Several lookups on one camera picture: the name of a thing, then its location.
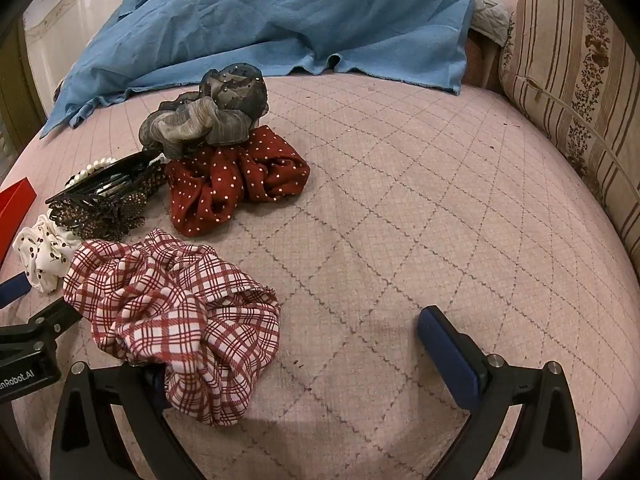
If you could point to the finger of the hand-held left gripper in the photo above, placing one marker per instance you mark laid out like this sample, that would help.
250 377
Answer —
12 290

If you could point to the red polka dot scrunchie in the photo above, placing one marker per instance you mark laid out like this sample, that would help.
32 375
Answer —
225 185

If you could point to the black hair clip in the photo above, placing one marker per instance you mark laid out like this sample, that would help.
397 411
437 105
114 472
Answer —
107 175

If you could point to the grey quilted pillow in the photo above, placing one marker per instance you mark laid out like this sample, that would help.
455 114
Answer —
487 15

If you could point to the red white plaid scrunchie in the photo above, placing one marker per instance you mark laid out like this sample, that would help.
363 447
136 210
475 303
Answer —
170 310

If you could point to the blue cloth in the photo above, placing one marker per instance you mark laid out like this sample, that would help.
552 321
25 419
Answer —
280 15

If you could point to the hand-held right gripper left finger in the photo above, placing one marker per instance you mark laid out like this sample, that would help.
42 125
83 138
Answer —
161 385

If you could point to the red box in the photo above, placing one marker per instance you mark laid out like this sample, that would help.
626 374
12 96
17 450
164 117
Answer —
12 210

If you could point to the white pearl strand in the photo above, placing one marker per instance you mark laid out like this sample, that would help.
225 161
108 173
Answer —
92 167

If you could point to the striped floral cushion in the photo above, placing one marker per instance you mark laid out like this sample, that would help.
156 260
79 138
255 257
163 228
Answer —
575 75

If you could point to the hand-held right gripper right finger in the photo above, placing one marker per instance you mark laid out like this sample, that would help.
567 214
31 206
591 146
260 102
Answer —
447 355

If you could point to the white cherry print scrunchie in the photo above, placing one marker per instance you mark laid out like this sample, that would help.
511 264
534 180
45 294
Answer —
37 255

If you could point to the grey sheer scrunchie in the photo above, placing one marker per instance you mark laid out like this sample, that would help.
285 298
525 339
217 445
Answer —
215 115

